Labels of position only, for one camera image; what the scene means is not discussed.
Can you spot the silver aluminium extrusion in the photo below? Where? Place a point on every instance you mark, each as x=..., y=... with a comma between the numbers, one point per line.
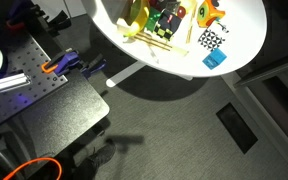
x=9, y=83

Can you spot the light wooden tray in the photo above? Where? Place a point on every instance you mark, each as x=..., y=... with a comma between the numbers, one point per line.
x=160, y=42

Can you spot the dark shoe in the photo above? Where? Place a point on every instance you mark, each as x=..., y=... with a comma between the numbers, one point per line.
x=97, y=160

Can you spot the black white patterned cube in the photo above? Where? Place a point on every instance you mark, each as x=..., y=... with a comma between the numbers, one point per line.
x=210, y=40

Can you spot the white table base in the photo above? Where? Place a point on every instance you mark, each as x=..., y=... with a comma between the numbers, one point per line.
x=124, y=75

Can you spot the green toy block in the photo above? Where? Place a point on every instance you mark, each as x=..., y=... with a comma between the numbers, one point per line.
x=153, y=20

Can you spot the grey patterned cube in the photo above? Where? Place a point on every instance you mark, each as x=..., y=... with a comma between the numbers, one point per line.
x=173, y=6

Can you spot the dark red toy ball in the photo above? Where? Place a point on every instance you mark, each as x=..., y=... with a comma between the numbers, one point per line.
x=181, y=12

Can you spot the orange number cube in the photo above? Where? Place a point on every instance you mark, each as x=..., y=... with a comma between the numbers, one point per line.
x=208, y=13

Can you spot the blue cube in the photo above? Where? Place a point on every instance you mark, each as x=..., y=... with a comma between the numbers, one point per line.
x=214, y=59

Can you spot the black floor vent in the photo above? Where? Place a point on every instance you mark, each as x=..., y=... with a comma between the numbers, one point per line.
x=237, y=128

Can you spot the black cube with red mark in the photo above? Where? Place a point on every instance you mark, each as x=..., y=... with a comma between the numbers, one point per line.
x=168, y=25

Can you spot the black perforated breadboard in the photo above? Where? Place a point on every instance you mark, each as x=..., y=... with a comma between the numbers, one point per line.
x=20, y=90

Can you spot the dark mounting plate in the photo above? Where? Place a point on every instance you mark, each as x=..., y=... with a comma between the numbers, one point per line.
x=67, y=113

